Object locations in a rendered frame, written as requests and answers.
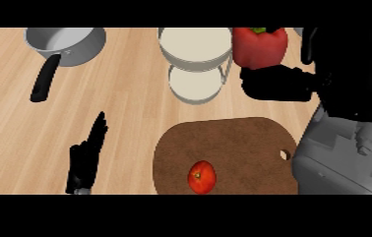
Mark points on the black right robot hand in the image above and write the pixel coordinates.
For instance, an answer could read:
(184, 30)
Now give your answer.
(277, 83)

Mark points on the red bell pepper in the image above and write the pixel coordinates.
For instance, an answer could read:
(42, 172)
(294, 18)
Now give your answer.
(259, 49)

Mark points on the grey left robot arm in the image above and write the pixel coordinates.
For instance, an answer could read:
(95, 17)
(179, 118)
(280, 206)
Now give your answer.
(83, 191)

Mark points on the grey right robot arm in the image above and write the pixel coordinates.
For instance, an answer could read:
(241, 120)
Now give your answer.
(334, 159)

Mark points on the brown wooden cutting board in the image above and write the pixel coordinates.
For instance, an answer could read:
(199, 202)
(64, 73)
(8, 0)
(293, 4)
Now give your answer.
(243, 142)

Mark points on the pale grey object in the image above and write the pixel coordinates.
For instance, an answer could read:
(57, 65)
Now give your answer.
(299, 31)

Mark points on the red tomato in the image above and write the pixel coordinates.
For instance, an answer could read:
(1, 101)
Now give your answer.
(203, 178)

